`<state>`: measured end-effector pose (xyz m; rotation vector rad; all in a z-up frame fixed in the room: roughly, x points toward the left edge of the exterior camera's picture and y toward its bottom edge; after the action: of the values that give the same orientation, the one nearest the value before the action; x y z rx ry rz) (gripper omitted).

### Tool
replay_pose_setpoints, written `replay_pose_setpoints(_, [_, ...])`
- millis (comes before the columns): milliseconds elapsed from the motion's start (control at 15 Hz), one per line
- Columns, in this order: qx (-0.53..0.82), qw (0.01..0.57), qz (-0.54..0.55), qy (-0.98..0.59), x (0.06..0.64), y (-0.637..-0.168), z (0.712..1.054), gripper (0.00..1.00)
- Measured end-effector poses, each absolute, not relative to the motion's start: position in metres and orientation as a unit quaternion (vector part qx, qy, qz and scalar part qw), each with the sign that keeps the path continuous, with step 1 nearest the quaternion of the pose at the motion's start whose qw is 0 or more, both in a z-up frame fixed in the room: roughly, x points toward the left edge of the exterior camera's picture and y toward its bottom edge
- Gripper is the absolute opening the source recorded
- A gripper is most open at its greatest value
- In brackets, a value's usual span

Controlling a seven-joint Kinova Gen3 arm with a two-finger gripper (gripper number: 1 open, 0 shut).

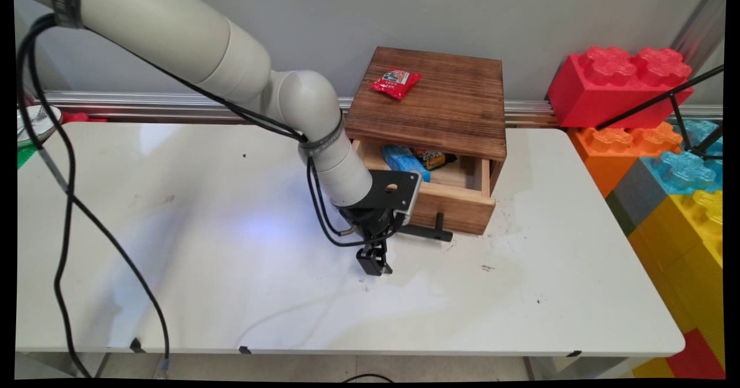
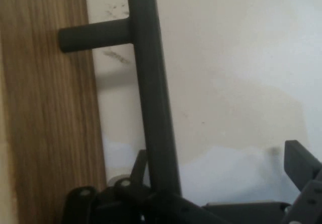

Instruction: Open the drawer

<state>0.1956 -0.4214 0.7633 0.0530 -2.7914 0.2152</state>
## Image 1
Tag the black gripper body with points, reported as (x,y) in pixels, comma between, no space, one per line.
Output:
(370,223)

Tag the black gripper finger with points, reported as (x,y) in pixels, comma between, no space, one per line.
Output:
(367,261)
(385,263)

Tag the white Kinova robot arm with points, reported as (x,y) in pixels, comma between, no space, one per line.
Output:
(173,29)

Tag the blue snack packet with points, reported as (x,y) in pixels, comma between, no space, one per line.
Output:
(404,161)

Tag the brown orange snack packet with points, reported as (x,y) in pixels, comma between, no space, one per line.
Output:
(435,158)

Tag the dark wooden drawer cabinet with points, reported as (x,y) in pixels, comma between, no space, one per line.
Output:
(428,104)

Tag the red snack packet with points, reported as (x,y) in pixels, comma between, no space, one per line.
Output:
(396,82)

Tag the black tape piece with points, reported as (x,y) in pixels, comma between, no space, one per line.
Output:
(574,354)
(136,346)
(245,350)

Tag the large orange toy brick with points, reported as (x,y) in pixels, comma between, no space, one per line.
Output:
(607,151)

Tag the large grey toy brick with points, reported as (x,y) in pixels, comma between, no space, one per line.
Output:
(633,194)

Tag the large red toy brick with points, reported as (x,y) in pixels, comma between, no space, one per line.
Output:
(613,87)

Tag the large yellow toy brick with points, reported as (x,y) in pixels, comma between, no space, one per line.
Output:
(688,261)

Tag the small red flat object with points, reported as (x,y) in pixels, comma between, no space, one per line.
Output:
(81,117)

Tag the large light blue toy brick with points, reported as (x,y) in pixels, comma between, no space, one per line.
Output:
(688,171)

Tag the black tripod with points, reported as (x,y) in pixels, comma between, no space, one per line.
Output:
(673,96)

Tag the white bowl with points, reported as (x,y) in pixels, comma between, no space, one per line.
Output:
(43,123)

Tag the green flat plate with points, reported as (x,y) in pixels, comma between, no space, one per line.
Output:
(24,155)

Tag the upright aluminium profile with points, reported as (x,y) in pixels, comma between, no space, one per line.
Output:
(702,23)

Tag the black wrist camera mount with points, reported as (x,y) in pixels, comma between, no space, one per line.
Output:
(399,188)

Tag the horizontal aluminium rail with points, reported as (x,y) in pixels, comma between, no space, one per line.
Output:
(173,103)

